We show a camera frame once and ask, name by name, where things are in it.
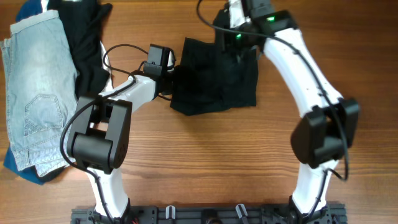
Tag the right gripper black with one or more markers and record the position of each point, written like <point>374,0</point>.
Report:
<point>227,28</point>

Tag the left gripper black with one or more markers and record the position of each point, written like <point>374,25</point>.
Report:
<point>167,89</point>

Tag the black shorts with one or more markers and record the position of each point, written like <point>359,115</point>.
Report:
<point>210,78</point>

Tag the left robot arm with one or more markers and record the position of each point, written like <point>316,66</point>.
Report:
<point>96,138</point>

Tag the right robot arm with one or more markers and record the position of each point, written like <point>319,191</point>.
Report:
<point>328,121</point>

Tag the black garment in pile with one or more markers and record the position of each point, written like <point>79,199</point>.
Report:
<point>90,62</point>

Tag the light blue denim shorts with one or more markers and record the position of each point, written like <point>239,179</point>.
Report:
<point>40,90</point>

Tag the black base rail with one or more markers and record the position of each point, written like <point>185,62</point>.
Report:
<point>268,213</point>

